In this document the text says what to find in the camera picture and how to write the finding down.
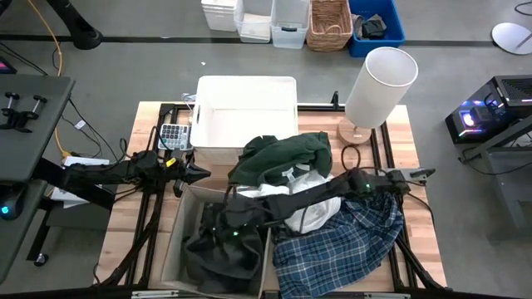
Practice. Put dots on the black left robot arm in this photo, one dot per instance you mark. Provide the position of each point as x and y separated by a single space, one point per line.
112 172

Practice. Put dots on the black garment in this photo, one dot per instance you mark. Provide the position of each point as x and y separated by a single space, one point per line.
224 257

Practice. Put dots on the clear plastic bin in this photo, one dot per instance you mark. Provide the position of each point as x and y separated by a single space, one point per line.
253 25
289 35

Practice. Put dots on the wicker basket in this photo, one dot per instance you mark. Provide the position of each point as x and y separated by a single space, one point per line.
329 25

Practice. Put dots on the white power strip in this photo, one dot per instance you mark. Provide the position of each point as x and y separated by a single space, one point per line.
85 160

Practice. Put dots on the black clamp mount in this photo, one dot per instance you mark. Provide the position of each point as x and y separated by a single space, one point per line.
16 118

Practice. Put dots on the grey metal side table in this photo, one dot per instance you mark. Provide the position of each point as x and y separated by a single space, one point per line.
511 174

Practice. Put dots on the table lamp with white shade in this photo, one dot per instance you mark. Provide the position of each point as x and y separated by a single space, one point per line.
380 87

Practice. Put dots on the black aluminium frame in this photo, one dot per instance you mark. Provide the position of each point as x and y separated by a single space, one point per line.
412 255

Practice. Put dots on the white garment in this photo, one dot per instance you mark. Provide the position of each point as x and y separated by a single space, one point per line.
316 216

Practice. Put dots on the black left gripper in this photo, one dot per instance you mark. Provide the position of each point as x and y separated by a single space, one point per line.
178 174

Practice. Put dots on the black computer case with lights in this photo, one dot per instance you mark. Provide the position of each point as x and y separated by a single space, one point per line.
494 112

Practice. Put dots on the grey desk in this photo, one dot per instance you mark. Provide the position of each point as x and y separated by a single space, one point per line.
37 145

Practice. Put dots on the dark green garment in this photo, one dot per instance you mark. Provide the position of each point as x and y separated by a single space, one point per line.
287 160

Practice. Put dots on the beige fabric storage bin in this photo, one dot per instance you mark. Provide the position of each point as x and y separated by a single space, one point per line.
174 249

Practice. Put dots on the black stand base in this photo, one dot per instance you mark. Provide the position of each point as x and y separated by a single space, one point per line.
81 35

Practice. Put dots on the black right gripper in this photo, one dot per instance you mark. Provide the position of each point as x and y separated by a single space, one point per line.
245 212

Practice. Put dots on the small black clamp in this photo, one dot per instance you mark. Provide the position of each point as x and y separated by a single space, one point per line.
335 97

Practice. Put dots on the stacked white plastic bins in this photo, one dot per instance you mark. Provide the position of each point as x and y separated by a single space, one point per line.
219 14

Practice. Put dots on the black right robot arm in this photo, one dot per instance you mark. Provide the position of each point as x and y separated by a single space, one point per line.
316 195

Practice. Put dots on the dark clothes in blue bin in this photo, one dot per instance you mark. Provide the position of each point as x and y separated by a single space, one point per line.
372 28

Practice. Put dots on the black device with blue light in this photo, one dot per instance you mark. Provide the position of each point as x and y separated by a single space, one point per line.
10 205

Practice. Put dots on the blue plastic bin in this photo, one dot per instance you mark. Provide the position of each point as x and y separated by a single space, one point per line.
395 25

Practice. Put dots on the white plastic basket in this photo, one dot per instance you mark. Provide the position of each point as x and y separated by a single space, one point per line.
245 116

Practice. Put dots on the grey calculator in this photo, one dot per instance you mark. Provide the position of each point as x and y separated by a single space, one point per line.
174 137

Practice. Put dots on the round grey disc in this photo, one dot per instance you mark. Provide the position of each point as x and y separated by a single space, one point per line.
511 38

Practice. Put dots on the blue plaid shirt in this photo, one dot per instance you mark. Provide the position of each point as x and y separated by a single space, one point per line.
341 253

